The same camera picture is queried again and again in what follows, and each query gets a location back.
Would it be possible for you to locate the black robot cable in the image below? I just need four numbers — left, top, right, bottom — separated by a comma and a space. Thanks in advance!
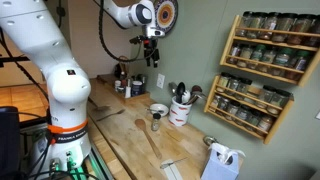
92, 0, 158, 63

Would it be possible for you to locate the white ceramic bowl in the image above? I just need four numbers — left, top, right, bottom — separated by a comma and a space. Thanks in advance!
149, 103, 169, 117

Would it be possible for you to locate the white utensil crock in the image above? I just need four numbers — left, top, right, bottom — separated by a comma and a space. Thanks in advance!
168, 97, 191, 126

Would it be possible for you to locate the upper wooden spice rack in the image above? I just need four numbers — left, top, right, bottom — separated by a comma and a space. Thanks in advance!
220, 15, 320, 87

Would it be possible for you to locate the small glass spice bottle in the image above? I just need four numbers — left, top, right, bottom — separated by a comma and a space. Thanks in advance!
151, 119, 160, 131

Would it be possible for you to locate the wooden condiment tray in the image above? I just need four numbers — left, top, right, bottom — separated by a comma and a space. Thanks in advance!
96, 74, 150, 103

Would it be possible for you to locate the grey tissue box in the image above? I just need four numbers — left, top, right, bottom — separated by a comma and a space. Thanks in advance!
201, 143, 245, 180

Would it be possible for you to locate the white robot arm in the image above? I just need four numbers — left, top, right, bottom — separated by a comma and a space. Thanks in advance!
0, 0, 91, 176

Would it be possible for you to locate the white wall outlet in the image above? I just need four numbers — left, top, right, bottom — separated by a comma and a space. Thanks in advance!
156, 73, 165, 89

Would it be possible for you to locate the black bottle lid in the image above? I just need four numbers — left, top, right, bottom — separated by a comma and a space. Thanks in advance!
153, 113, 161, 120

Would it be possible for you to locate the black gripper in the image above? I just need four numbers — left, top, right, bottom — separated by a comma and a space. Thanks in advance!
129, 35, 160, 68

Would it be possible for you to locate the wooden spoon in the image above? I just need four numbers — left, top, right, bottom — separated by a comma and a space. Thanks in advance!
135, 119, 162, 159

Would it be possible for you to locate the white-handled peeler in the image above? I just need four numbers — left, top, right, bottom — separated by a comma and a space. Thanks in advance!
160, 158, 184, 180

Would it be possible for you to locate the metal spatula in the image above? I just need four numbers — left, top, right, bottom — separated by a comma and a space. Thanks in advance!
88, 97, 110, 111

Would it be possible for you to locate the lower wooden spice rack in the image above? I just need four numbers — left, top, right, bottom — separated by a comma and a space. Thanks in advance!
204, 75, 294, 144

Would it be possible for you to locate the wooden spice rack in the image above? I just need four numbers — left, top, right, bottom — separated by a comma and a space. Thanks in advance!
204, 75, 294, 144
220, 15, 320, 87

